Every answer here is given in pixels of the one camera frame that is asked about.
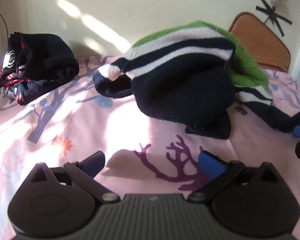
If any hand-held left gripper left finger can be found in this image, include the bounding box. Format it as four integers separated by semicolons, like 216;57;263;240
30;151;121;204

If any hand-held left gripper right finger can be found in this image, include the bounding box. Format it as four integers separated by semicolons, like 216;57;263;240
187;151;278;204

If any green white navy striped sweater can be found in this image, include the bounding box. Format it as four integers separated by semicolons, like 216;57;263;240
93;20;300;140

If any pink floral bed sheet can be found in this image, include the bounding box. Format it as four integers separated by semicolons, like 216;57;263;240
0;55;300;240

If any brown headboard cushion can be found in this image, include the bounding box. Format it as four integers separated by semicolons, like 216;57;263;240
229;12;291;72

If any grey white cloth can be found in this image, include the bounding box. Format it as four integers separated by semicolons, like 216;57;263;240
0;86;19;109

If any black red printed garment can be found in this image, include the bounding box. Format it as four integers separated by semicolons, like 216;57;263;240
0;32;80;105

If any black tape cross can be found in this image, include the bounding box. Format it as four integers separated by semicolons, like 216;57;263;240
255;0;293;38

